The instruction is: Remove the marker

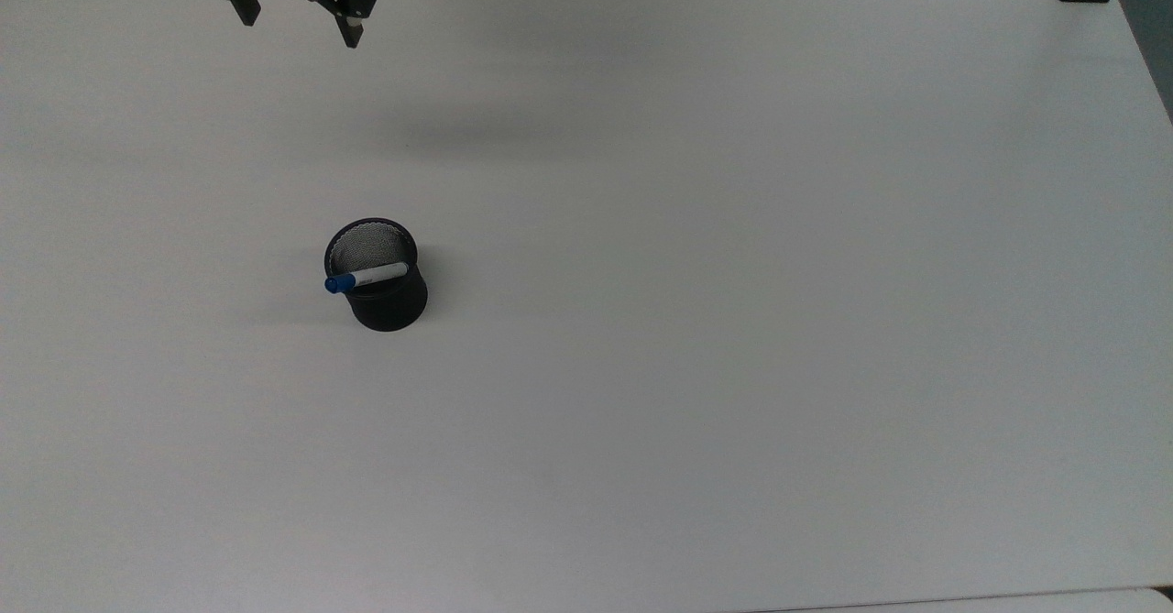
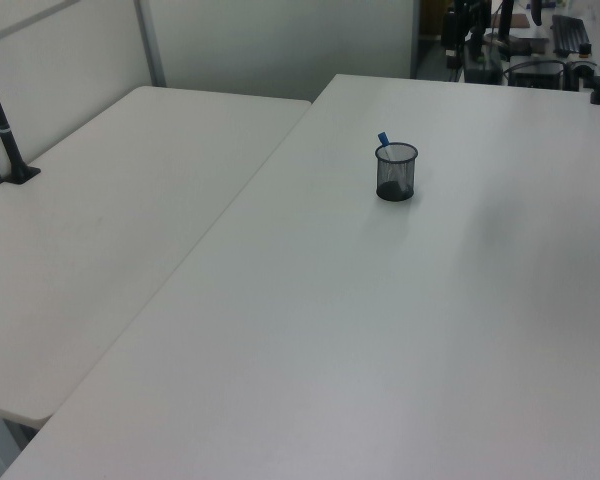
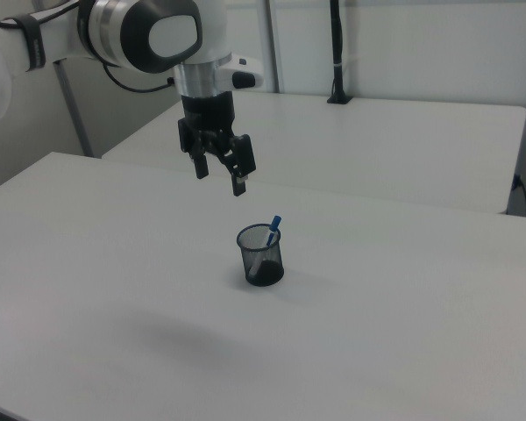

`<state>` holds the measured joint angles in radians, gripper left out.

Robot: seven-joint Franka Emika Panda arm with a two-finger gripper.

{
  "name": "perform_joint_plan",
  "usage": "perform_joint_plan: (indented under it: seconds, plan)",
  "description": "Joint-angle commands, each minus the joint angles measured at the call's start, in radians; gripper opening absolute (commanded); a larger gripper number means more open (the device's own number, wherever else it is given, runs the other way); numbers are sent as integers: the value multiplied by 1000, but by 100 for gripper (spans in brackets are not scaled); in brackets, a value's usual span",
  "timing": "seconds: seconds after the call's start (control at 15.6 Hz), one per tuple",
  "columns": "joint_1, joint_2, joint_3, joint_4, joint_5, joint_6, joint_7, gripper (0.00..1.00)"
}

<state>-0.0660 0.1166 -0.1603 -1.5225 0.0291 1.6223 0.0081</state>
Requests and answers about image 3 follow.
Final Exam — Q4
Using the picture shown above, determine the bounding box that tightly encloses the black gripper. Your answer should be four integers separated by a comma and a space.
177, 90, 259, 198

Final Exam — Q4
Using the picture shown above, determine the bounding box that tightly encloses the white marker with blue cap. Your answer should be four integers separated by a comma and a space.
249, 214, 283, 275

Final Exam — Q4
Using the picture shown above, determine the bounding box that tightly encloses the black mesh pen cup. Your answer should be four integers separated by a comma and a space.
235, 223, 286, 289

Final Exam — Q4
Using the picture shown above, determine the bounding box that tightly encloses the white table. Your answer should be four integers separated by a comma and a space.
101, 89, 526, 216

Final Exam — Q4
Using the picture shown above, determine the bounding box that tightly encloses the black clamp pole stand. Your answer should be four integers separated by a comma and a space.
326, 0, 354, 105

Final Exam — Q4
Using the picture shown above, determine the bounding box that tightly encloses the grey frame post blue strip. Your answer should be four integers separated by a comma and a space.
262, 0, 287, 94

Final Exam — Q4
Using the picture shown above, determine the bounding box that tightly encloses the grey aluminium frame post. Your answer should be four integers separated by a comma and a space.
53, 59, 94, 158

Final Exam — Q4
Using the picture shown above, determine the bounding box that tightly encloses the black velcro cable strap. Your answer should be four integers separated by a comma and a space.
16, 14, 48, 72

